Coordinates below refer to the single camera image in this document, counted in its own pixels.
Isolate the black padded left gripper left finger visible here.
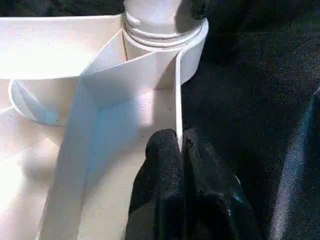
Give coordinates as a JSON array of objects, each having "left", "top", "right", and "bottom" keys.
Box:
[{"left": 124, "top": 128, "right": 187, "bottom": 240}]

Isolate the white plastic table leg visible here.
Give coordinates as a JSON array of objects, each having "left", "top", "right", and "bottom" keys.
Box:
[{"left": 121, "top": 0, "right": 205, "bottom": 52}]

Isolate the black mat cover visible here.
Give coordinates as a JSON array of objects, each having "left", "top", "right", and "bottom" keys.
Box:
[{"left": 0, "top": 0, "right": 320, "bottom": 240}]

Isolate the white plastic table top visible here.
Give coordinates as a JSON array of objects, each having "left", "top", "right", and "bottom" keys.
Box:
[{"left": 0, "top": 13, "right": 210, "bottom": 240}]

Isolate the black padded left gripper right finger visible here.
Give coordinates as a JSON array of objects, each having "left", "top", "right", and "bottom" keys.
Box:
[{"left": 180, "top": 128, "right": 262, "bottom": 240}]

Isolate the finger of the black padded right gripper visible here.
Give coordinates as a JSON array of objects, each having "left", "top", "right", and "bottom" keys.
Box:
[{"left": 188, "top": 0, "right": 218, "bottom": 21}]

